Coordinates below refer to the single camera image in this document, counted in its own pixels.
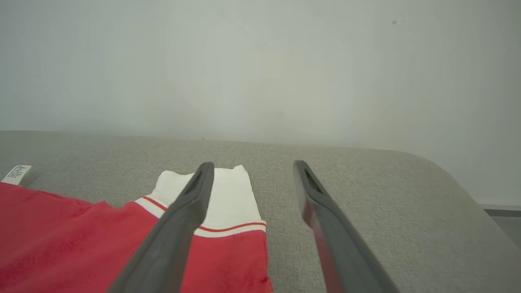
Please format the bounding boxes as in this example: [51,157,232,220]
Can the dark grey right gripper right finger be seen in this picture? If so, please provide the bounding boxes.
[293,160,401,293]

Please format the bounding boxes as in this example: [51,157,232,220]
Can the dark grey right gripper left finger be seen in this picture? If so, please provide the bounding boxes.
[107,162,215,293]

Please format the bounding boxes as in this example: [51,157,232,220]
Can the red white numbered jersey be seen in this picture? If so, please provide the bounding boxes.
[0,164,273,293]

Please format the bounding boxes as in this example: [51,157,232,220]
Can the dark wall baseboard strip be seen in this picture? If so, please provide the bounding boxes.
[482,205,521,217]

